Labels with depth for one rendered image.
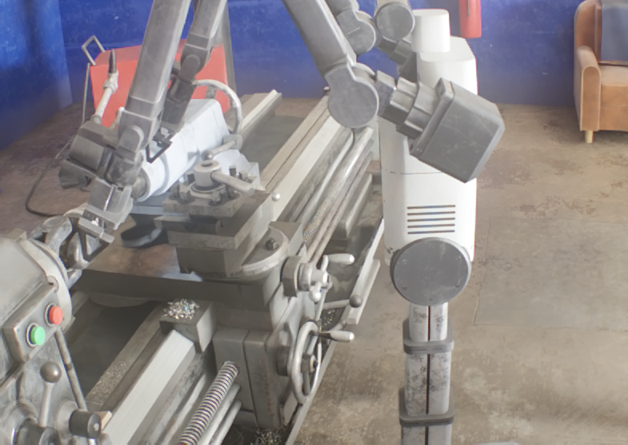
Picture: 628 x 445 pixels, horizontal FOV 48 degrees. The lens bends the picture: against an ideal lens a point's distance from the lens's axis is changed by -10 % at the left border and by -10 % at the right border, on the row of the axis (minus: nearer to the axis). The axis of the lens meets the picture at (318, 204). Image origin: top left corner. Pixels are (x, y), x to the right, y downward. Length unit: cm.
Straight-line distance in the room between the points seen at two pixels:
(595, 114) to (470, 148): 389
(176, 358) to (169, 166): 53
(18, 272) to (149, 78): 37
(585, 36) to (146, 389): 441
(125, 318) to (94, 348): 16
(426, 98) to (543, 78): 464
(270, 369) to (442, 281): 53
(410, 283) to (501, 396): 140
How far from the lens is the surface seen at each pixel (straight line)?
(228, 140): 224
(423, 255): 146
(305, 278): 184
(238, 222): 171
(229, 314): 182
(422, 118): 117
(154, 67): 121
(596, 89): 501
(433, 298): 151
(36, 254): 147
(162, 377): 166
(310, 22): 115
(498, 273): 356
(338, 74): 114
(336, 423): 273
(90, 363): 194
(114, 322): 209
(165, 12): 118
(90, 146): 129
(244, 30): 612
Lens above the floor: 181
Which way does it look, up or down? 25 degrees down
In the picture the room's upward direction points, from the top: 5 degrees counter-clockwise
